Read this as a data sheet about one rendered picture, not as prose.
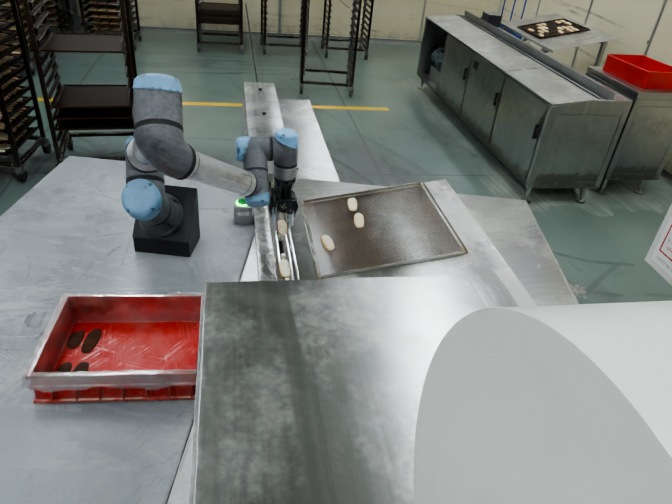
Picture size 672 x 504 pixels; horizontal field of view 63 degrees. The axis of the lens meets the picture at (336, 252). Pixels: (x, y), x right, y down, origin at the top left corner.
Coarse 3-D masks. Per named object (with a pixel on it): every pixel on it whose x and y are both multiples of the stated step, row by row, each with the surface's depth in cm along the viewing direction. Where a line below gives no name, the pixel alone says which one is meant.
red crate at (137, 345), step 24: (120, 336) 155; (144, 336) 156; (168, 336) 157; (192, 336) 157; (72, 360) 146; (96, 360) 147; (120, 360) 147; (144, 360) 148; (168, 360) 149; (192, 360) 150
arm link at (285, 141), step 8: (288, 128) 172; (272, 136) 170; (280, 136) 167; (288, 136) 167; (296, 136) 169; (280, 144) 168; (288, 144) 168; (296, 144) 170; (280, 152) 169; (288, 152) 169; (296, 152) 171; (272, 160) 172; (280, 160) 171; (288, 160) 171; (296, 160) 173; (288, 168) 172
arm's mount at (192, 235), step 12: (168, 192) 190; (180, 192) 190; (192, 192) 190; (192, 204) 189; (192, 216) 188; (180, 228) 187; (192, 228) 190; (144, 240) 188; (156, 240) 187; (168, 240) 187; (180, 240) 187; (192, 240) 191; (144, 252) 191; (156, 252) 190; (168, 252) 190; (180, 252) 190
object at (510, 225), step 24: (312, 192) 239; (336, 192) 241; (480, 216) 233; (504, 216) 235; (528, 216) 237; (504, 240) 218; (528, 240) 220; (312, 264) 193; (528, 264) 205; (552, 264) 207; (528, 288) 192; (552, 288) 193; (192, 432) 131
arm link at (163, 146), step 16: (144, 128) 129; (160, 128) 129; (176, 128) 132; (144, 144) 130; (160, 144) 130; (176, 144) 132; (160, 160) 132; (176, 160) 133; (192, 160) 137; (208, 160) 144; (176, 176) 137; (192, 176) 142; (208, 176) 145; (224, 176) 150; (240, 176) 155; (256, 176) 163; (240, 192) 159; (256, 192) 163
